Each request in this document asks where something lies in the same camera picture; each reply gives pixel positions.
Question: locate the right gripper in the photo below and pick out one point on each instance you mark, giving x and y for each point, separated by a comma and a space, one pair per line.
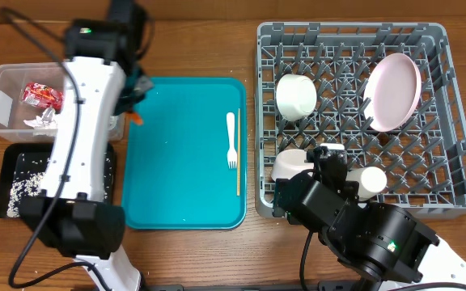
345, 182

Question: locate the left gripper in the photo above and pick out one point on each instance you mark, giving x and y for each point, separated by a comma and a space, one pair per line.
142, 84

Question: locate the orange carrot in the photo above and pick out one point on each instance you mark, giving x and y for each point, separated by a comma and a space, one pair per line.
136, 118

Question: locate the white cup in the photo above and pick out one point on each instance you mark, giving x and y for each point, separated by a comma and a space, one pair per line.
371, 181

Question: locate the pink bowl with food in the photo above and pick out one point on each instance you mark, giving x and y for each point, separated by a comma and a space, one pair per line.
289, 163

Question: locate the small white plate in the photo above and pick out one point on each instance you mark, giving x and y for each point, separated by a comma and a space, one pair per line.
295, 96

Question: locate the white tissue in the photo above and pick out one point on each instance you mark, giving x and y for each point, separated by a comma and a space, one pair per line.
47, 121

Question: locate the white plastic fork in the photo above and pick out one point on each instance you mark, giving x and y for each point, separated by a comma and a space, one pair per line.
231, 153

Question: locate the red snack wrapper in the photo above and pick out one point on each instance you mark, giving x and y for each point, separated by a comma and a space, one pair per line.
42, 96

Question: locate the large white plate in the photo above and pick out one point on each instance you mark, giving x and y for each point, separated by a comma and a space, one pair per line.
393, 91

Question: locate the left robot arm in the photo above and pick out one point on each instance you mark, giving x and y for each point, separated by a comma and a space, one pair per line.
103, 78

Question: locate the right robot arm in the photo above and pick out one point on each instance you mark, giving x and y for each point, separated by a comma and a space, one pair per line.
384, 244

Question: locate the grey dishwasher rack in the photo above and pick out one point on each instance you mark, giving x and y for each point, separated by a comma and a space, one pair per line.
424, 159

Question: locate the teal serving tray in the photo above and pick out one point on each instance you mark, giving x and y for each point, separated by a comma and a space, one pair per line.
176, 170

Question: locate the wooden chopstick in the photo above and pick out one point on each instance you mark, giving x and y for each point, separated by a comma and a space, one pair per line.
238, 185

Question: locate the clear plastic bin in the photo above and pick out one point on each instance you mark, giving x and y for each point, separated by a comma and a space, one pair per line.
14, 112

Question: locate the black tray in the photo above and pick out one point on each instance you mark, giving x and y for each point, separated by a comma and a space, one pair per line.
8, 166

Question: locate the rice and peanuts pile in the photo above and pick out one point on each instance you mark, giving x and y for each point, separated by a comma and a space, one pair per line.
28, 174

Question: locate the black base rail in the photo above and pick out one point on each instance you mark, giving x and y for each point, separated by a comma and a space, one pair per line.
327, 285

